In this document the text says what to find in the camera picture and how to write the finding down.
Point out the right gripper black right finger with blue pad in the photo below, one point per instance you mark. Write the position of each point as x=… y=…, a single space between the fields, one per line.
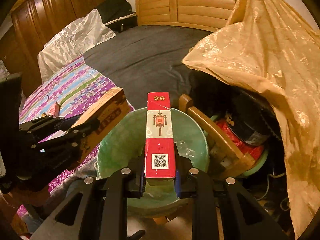
x=224 y=208

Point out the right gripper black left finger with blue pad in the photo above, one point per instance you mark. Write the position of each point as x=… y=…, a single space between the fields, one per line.
x=97 y=210

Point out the red long carton box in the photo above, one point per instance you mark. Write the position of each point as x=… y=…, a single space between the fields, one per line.
x=159 y=157

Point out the brown cardboard box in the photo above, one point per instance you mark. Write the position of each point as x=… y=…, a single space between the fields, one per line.
x=96 y=122

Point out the green trash bin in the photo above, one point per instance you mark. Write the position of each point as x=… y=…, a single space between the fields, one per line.
x=127 y=140

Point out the wooden chair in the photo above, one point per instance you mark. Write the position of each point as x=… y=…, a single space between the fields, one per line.
x=228 y=160

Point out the red basin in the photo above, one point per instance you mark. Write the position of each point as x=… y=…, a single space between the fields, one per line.
x=254 y=151

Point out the floral purple bedsheet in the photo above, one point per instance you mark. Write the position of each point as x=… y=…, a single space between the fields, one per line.
x=75 y=88

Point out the wooden wardrobe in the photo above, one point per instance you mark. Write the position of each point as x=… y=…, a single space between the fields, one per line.
x=35 y=22

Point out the dark grey blanket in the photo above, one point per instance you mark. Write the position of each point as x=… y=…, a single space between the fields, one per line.
x=147 y=59

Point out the black clothes pile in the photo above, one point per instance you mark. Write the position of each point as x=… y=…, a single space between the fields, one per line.
x=117 y=15

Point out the golden draped cloth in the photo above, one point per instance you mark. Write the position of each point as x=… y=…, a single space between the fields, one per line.
x=268 y=48

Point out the wooden headboard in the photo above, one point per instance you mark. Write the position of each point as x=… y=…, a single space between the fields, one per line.
x=208 y=15

